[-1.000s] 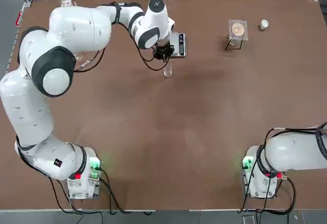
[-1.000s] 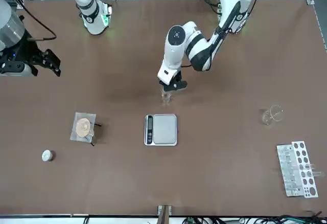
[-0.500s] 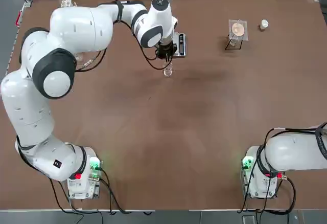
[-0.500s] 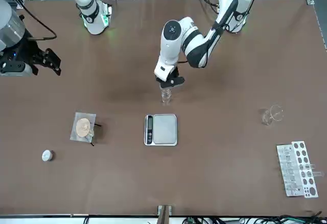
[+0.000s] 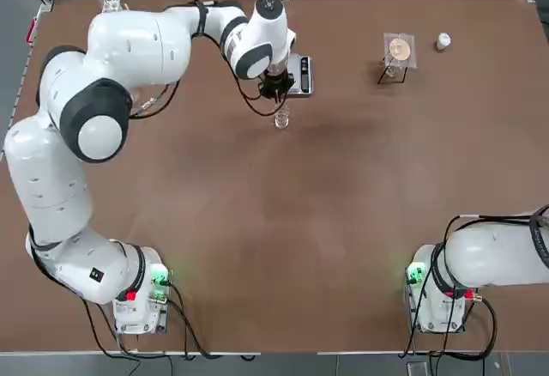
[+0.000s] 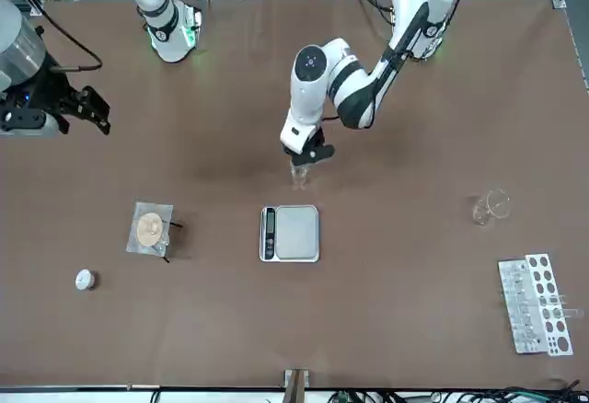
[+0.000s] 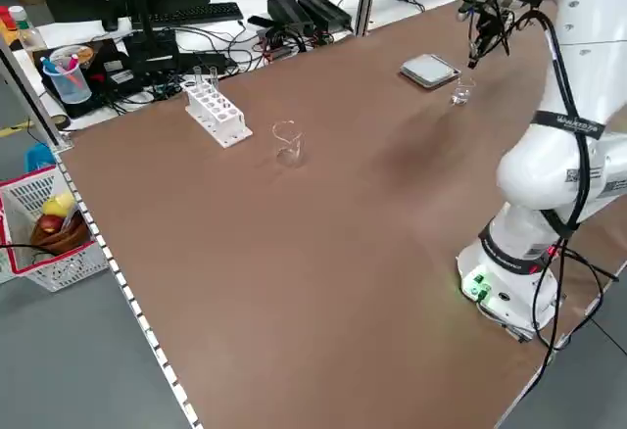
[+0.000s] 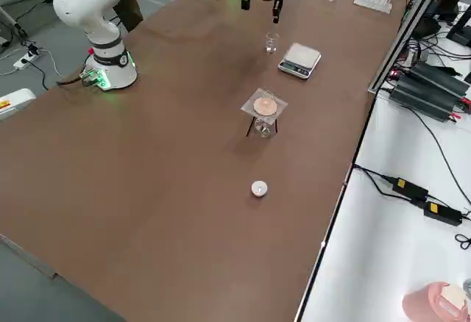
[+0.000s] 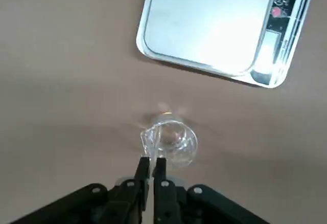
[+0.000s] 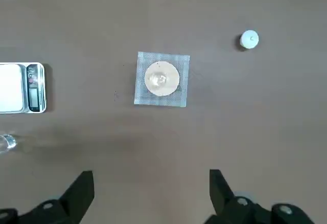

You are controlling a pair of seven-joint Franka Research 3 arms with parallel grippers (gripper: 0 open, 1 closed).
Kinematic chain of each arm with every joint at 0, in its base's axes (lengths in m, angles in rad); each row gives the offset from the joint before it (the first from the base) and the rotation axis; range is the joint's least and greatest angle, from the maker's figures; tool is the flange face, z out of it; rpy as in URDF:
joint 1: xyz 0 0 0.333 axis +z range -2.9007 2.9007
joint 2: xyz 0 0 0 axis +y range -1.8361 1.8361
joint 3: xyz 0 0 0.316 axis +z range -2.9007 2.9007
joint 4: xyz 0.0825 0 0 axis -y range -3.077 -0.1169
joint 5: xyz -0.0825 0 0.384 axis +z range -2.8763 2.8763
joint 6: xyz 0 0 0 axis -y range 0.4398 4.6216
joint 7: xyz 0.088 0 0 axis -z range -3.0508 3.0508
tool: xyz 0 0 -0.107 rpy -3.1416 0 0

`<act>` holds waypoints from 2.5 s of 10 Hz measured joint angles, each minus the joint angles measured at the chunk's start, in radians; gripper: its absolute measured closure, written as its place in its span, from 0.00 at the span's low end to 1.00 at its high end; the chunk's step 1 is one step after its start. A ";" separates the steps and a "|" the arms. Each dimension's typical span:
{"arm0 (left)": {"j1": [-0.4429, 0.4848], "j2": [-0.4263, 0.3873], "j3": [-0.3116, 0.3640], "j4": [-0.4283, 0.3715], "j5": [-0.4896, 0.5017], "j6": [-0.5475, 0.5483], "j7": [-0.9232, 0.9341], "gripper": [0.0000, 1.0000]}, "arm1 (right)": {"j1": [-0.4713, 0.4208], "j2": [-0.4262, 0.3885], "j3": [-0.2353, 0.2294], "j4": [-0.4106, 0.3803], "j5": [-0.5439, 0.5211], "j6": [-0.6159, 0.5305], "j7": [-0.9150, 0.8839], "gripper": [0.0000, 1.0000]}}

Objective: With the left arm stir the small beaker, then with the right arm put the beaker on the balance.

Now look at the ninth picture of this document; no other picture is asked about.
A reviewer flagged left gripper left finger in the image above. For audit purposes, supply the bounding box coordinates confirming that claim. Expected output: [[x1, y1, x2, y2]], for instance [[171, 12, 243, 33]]
[[10, 156, 151, 224]]

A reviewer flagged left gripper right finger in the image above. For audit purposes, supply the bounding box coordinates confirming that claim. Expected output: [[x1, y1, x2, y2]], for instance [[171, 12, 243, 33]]
[[152, 156, 272, 224]]

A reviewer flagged glass stirring rod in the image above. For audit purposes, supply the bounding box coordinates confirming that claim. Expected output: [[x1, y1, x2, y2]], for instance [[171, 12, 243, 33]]
[[149, 129, 167, 182]]

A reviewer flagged small glass beaker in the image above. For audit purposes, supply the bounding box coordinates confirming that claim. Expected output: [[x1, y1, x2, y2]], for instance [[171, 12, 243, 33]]
[[138, 112, 199, 170]]

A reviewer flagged silver digital balance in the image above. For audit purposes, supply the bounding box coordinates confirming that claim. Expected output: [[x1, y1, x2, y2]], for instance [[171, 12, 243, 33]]
[[135, 0, 314, 89]]

